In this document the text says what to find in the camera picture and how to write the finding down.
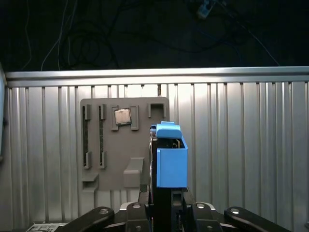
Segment silver CPU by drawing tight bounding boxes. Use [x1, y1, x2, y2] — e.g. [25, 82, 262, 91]
[113, 108, 133, 127]

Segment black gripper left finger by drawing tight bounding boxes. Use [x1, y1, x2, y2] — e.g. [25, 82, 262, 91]
[60, 202, 150, 232]

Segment grey parts rack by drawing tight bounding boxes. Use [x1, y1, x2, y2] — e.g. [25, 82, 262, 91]
[80, 96, 169, 196]

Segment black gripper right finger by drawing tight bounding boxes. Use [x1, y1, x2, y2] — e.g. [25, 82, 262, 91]
[190, 202, 293, 232]

